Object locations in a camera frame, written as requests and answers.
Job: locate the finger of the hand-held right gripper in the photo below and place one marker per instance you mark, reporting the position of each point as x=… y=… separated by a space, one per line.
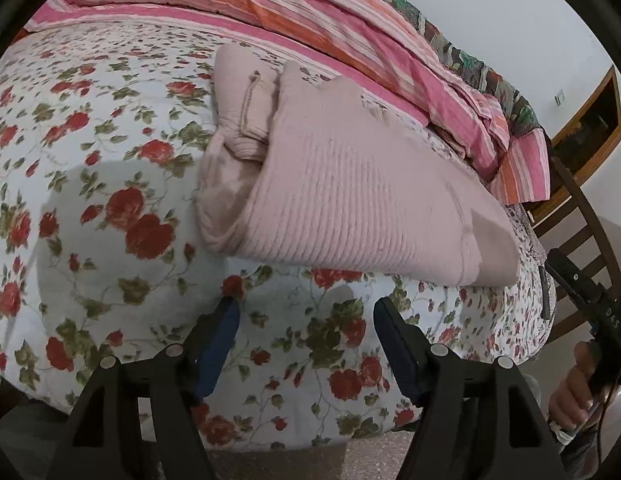
x=570 y=272

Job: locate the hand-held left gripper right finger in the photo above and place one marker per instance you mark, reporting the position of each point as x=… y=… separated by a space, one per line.
x=398 y=352

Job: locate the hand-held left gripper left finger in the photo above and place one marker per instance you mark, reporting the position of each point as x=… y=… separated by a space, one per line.
x=218 y=347

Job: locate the pink knitted sweater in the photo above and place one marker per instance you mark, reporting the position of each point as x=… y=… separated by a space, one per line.
x=350 y=185

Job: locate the person's right forearm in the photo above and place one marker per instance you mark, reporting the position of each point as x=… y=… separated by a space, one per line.
x=583 y=455

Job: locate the person's right hand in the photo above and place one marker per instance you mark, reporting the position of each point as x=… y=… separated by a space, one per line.
x=570 y=390

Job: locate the dark smartphone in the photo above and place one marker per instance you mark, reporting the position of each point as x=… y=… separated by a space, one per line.
x=544 y=295

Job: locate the dark wooden chair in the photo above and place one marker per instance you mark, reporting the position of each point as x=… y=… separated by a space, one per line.
x=585 y=210

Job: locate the floral bed sheet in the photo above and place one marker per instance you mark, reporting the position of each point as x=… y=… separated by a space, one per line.
x=115 y=135

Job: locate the floral patchwork quilt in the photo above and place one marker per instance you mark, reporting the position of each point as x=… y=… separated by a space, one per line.
x=465 y=60

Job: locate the pink striped quilt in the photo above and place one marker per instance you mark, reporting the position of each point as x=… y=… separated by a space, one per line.
x=340 y=25

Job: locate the wooden door frame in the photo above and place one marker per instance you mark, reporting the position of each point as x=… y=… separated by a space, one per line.
x=590 y=125

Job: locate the white wall switch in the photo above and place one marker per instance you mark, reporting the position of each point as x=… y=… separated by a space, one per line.
x=559 y=97

